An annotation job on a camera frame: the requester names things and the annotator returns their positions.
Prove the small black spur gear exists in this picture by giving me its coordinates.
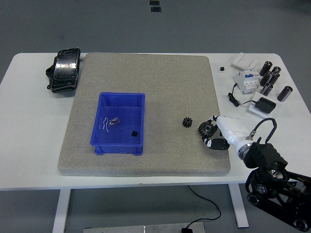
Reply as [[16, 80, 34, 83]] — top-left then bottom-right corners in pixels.
[[181, 116, 193, 129]]

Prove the large black bevel gear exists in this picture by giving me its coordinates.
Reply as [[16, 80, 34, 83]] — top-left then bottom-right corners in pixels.
[[197, 120, 215, 139]]

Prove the blue plastic box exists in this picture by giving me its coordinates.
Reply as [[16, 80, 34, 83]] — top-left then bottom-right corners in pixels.
[[89, 91, 146, 156]]

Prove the flat white box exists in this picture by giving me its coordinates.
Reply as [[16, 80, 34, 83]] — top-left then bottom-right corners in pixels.
[[247, 91, 275, 121]]

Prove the grey-brown mat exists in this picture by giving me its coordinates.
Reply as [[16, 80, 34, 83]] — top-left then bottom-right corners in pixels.
[[57, 52, 231, 177]]

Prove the white circuit breaker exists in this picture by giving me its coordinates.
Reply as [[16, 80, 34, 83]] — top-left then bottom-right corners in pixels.
[[234, 68, 263, 95]]

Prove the black tape-wrapped pack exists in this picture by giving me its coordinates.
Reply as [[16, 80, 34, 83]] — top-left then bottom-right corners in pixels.
[[45, 47, 82, 94]]

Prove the black power adapter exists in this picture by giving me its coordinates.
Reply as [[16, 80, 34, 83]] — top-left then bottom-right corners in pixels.
[[254, 97, 277, 114]]

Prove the grey metal floor plate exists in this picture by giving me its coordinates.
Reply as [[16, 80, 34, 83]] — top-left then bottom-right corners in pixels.
[[83, 222, 206, 233]]

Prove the white table leg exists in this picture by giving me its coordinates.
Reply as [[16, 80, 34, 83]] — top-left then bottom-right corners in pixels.
[[52, 189, 72, 233], [227, 184, 250, 228]]

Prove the black adapter cord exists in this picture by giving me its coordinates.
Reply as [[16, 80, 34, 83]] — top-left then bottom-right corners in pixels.
[[227, 83, 257, 108]]

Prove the white wall switch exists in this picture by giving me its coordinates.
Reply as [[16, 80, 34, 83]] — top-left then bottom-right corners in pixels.
[[231, 52, 259, 70]]

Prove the black floor cable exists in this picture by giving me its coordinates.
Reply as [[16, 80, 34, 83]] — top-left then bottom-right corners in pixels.
[[187, 185, 222, 227]]

